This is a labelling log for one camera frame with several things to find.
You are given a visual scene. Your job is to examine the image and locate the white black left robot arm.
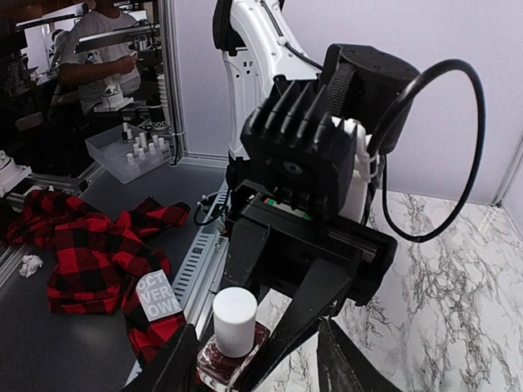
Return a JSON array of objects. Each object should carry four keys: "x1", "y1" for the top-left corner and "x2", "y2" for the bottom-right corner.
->
[{"x1": 212, "y1": 1, "x2": 418, "y2": 391}]

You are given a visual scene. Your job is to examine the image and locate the person in white shirt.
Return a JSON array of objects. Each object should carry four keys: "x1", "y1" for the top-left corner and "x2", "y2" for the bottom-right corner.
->
[{"x1": 58, "y1": 1, "x2": 141, "y2": 114}]

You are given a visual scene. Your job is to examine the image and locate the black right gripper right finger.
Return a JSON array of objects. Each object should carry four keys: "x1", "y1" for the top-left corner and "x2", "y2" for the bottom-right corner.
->
[{"x1": 316, "y1": 320, "x2": 400, "y2": 392}]

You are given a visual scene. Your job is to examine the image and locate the crumpled white tissue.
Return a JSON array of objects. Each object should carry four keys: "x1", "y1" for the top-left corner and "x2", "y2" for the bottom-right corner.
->
[{"x1": 19, "y1": 255, "x2": 43, "y2": 278}]

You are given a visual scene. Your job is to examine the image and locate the white nail polish cap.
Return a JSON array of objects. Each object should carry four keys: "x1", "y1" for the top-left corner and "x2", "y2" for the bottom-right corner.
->
[{"x1": 212, "y1": 287, "x2": 257, "y2": 359}]

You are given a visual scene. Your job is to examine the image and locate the red black plaid sleeve forearm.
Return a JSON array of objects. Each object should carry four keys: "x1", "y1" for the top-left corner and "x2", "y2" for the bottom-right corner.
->
[{"x1": 6, "y1": 190, "x2": 190, "y2": 367}]

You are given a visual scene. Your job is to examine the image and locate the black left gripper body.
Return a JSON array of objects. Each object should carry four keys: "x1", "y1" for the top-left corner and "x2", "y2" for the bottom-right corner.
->
[{"x1": 226, "y1": 183, "x2": 398, "y2": 306}]

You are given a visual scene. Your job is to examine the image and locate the red glitter nail polish bottle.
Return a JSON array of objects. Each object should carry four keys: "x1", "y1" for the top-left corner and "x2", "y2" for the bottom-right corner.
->
[{"x1": 197, "y1": 323, "x2": 270, "y2": 391}]

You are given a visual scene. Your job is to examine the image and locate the clear plastic bin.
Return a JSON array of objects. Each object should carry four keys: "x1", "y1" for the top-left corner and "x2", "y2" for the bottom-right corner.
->
[{"x1": 85, "y1": 122, "x2": 172, "y2": 184}]

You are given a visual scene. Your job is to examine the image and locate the aluminium right rear frame post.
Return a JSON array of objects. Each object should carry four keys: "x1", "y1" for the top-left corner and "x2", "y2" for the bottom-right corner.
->
[{"x1": 490, "y1": 136, "x2": 523, "y2": 207}]

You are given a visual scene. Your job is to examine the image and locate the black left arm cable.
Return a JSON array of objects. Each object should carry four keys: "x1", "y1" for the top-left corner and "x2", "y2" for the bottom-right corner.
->
[{"x1": 367, "y1": 59, "x2": 487, "y2": 244}]

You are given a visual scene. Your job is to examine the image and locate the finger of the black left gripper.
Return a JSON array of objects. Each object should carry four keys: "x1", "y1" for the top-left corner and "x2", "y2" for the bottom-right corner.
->
[
  {"x1": 220, "y1": 218, "x2": 270, "y2": 298},
  {"x1": 239, "y1": 259, "x2": 352, "y2": 391}
]

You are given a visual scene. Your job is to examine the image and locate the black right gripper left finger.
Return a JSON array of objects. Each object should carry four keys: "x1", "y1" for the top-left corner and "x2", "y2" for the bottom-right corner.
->
[{"x1": 124, "y1": 325, "x2": 198, "y2": 392}]

